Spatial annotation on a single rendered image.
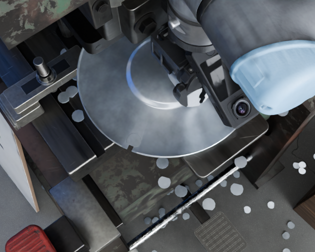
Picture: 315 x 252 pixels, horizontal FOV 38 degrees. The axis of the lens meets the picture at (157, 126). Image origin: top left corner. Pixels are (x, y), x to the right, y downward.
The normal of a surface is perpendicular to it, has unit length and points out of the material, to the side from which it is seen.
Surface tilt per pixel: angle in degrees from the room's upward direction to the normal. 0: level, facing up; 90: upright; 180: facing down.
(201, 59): 33
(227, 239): 0
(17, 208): 0
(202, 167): 0
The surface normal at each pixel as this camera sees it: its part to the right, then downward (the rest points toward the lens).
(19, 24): 0.60, 0.75
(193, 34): -0.21, 0.92
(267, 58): -0.47, -0.02
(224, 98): 0.27, 0.14
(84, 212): -0.02, -0.35
